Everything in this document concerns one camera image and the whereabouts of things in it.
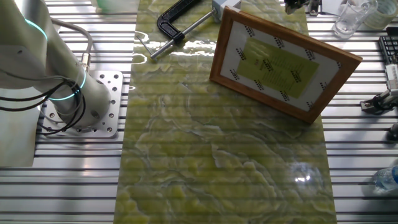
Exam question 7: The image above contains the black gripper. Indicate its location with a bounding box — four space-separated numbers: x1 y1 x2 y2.
284 0 305 16

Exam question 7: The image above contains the grey push button box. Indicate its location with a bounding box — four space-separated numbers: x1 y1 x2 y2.
211 0 243 23

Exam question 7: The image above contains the black C-clamp with steel screw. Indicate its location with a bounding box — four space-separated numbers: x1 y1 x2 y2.
136 0 218 60

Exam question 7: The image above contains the clear measuring cup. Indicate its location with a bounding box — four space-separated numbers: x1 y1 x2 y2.
331 0 379 40

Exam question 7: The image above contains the clear tape roll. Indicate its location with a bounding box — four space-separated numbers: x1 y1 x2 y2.
363 0 398 30

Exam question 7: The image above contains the black keyboard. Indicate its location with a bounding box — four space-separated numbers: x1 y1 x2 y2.
378 34 398 65

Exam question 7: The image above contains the black round knob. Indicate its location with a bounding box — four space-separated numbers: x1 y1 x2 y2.
387 121 398 141

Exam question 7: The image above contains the green marble pattern mat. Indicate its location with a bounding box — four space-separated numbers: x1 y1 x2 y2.
113 0 338 224

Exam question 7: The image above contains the clear greenish plastic box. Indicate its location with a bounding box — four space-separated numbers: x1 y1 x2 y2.
93 0 141 14

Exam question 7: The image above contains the clear water bottle blue cap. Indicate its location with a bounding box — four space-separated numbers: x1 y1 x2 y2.
373 164 398 192

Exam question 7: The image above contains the dark grey camera with cable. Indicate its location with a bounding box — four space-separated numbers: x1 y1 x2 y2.
306 0 323 17

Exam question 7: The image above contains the wooden picture frame with stand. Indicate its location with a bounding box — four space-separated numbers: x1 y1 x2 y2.
209 6 363 125

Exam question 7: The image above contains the grey camera on mount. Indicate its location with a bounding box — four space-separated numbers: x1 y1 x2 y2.
360 63 398 115

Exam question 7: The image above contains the thick grey robot cable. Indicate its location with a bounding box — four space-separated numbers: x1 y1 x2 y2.
51 17 94 72

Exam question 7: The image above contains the perforated aluminium base plate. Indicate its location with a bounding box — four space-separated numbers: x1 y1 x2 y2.
39 70 124 139

